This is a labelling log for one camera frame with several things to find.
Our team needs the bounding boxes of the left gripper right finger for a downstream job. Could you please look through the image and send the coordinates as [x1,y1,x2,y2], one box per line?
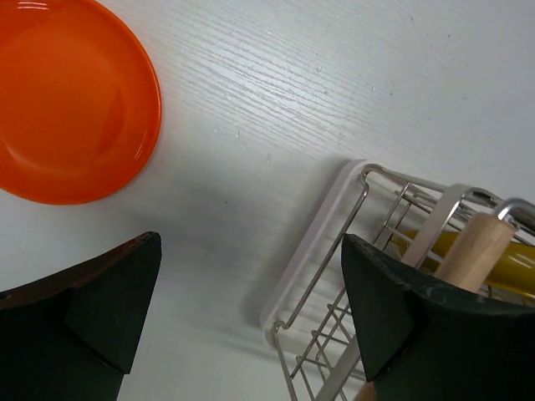
[341,235,534,400]

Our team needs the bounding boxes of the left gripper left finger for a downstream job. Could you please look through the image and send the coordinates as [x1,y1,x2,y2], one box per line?
[1,231,162,400]

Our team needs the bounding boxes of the yellow plate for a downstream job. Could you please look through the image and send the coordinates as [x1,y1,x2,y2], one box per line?
[395,228,535,302]

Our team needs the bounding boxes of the orange plate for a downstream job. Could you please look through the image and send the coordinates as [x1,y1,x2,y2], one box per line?
[1,1,162,205]

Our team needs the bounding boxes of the metal wire dish rack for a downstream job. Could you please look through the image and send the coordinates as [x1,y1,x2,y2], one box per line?
[261,160,534,400]

